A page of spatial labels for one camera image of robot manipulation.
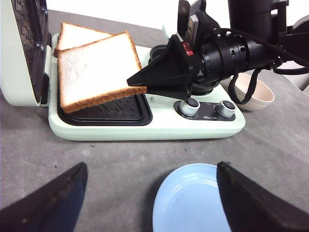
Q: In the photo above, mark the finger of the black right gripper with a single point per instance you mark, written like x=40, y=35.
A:
x=180, y=91
x=173, y=67

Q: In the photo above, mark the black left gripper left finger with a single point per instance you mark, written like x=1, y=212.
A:
x=55, y=207

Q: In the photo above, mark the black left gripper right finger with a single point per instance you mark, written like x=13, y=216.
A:
x=251, y=208

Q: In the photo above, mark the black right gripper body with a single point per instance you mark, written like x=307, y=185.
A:
x=220, y=54

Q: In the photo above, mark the beige ribbed ceramic bowl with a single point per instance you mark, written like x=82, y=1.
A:
x=262, y=97

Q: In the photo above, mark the white bread slice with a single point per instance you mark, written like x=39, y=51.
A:
x=97, y=72
x=72, y=35

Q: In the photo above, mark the mint green sandwich maker lid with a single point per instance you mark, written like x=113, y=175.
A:
x=25, y=52

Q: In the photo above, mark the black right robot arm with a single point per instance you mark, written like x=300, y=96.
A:
x=264, y=21

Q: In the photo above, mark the mint green breakfast maker base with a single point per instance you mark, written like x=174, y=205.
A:
x=140, y=117

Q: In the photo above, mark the left silver control knob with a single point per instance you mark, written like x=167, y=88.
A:
x=189, y=107

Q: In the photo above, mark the silver control knob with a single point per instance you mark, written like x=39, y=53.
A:
x=225, y=108
x=189, y=107

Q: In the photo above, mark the right silver control knob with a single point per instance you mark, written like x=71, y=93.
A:
x=225, y=108

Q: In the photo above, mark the blue ceramic plate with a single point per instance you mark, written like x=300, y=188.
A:
x=188, y=200

